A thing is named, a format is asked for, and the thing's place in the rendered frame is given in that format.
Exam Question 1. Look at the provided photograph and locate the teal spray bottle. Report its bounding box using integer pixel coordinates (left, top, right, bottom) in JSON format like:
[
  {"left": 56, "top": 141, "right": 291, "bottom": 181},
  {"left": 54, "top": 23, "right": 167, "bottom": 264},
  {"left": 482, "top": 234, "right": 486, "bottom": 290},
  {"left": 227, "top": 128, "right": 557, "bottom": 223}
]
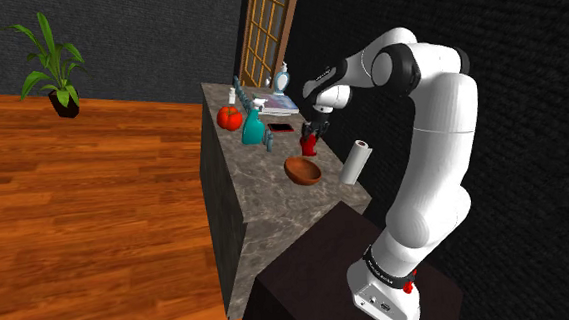
[{"left": 239, "top": 97, "right": 271, "bottom": 147}]

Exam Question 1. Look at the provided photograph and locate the dark robot stand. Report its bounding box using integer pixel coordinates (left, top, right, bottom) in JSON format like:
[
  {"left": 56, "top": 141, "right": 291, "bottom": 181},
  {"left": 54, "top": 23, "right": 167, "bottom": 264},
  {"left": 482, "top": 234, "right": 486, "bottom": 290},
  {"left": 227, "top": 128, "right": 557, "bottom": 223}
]
[{"left": 229, "top": 194, "right": 465, "bottom": 320}]

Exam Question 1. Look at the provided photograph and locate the green potted plant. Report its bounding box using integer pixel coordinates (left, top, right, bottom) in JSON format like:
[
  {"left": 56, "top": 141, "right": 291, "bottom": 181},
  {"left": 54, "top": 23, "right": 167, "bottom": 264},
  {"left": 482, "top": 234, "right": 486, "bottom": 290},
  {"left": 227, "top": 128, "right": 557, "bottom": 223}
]
[{"left": 0, "top": 9, "right": 91, "bottom": 122}]

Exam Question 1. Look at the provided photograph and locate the white paper towel roll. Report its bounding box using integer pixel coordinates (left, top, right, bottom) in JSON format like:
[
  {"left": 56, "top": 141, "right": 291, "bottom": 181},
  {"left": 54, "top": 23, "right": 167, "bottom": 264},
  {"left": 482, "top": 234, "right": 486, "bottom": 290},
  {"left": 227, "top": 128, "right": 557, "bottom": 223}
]
[{"left": 337, "top": 138, "right": 375, "bottom": 186}]

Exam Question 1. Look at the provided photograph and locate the blue and white soap dispenser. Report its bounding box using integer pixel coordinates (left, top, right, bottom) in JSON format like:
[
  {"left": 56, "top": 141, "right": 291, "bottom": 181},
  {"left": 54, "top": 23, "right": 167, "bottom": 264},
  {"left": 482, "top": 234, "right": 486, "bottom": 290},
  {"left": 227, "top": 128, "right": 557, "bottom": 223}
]
[{"left": 270, "top": 61, "right": 292, "bottom": 96}]

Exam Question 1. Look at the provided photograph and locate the pale blue book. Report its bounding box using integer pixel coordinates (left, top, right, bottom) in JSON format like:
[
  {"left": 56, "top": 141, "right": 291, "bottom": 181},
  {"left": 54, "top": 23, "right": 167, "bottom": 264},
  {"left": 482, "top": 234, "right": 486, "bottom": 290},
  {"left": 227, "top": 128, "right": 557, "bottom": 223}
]
[{"left": 256, "top": 90, "right": 301, "bottom": 118}]

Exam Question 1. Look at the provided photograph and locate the brown wooden bowl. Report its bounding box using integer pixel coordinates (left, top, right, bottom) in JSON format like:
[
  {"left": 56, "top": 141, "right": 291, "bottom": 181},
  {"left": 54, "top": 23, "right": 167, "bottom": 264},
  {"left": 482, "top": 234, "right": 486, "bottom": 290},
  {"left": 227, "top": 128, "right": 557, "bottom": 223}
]
[{"left": 282, "top": 154, "right": 324, "bottom": 188}]

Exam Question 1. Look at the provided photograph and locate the red tomato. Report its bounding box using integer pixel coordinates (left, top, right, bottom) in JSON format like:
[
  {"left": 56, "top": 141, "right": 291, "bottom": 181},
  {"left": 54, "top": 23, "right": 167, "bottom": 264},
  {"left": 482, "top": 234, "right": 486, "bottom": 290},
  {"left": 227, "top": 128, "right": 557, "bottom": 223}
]
[{"left": 215, "top": 104, "right": 245, "bottom": 134}]

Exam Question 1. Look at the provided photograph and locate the red cup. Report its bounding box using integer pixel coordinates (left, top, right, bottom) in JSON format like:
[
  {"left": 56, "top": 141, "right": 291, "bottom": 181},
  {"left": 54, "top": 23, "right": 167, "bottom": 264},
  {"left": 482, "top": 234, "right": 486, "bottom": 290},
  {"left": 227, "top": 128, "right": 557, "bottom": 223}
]
[{"left": 298, "top": 132, "right": 318, "bottom": 158}]

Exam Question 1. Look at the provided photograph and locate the black phone with red edge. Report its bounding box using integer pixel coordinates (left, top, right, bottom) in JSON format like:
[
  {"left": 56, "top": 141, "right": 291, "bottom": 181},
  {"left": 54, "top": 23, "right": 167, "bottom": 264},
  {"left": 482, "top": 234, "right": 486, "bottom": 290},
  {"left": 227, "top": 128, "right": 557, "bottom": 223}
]
[{"left": 267, "top": 121, "right": 296, "bottom": 135}]

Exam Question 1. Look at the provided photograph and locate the wooden lattice door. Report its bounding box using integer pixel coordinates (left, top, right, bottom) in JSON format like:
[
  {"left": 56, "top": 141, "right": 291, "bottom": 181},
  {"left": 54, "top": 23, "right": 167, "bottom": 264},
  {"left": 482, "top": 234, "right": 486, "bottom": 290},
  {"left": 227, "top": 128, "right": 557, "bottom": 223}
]
[{"left": 234, "top": 0, "right": 308, "bottom": 90}]

